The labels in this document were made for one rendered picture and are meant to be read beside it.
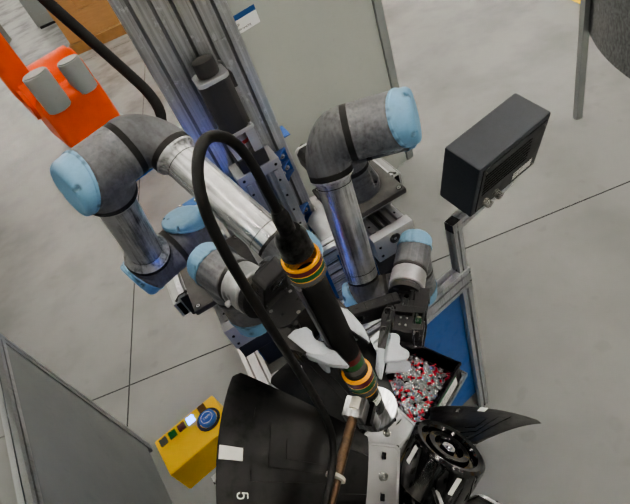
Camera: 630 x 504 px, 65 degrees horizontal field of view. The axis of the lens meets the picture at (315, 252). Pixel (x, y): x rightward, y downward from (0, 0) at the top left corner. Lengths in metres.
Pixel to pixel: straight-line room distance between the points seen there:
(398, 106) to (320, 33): 1.73
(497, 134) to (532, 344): 1.26
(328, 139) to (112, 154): 0.40
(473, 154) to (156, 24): 0.81
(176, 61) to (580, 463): 1.87
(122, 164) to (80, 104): 3.45
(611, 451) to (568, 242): 1.02
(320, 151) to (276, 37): 1.58
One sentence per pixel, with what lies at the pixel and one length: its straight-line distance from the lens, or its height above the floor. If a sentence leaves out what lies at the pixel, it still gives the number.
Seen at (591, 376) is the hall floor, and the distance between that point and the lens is 2.29.
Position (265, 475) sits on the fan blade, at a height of 1.40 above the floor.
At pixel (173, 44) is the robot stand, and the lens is 1.37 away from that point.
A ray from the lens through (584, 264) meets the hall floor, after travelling 2.63.
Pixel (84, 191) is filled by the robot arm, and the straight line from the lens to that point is 0.98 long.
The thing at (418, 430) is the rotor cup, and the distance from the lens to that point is 0.81.
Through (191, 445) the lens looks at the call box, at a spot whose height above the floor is 1.07.
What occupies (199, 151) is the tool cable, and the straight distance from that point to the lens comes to 0.37.
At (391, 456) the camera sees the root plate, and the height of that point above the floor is 1.25.
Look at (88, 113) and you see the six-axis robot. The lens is 4.46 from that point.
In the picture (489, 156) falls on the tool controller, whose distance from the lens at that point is 1.25.
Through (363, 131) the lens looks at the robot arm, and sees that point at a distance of 0.97.
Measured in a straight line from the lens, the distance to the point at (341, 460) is 0.69.
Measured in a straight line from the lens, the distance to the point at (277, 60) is 2.55.
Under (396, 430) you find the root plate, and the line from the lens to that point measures 0.89.
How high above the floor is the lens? 2.00
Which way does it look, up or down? 43 degrees down
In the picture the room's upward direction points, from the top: 25 degrees counter-clockwise
